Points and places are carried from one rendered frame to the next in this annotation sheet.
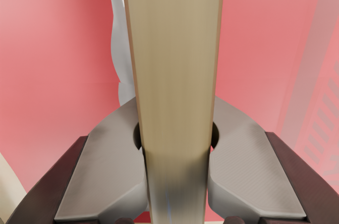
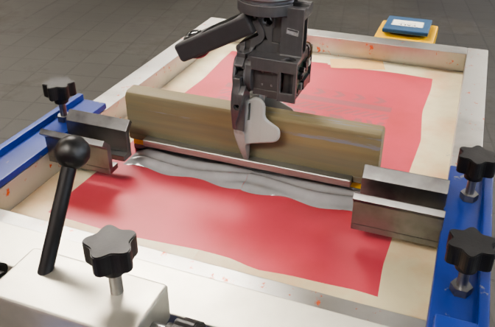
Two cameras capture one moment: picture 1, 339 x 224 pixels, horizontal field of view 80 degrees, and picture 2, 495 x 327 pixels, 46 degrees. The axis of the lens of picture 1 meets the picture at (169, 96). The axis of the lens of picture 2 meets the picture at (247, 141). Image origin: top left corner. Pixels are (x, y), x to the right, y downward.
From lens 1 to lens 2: 0.76 m
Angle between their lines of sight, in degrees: 74
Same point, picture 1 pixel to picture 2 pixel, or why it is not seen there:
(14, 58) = (197, 222)
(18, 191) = (314, 286)
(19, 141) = (255, 252)
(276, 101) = not seen: hidden behind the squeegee
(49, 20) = (190, 200)
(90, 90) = (238, 202)
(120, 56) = (225, 183)
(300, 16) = not seen: hidden behind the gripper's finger
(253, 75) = not seen: hidden behind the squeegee
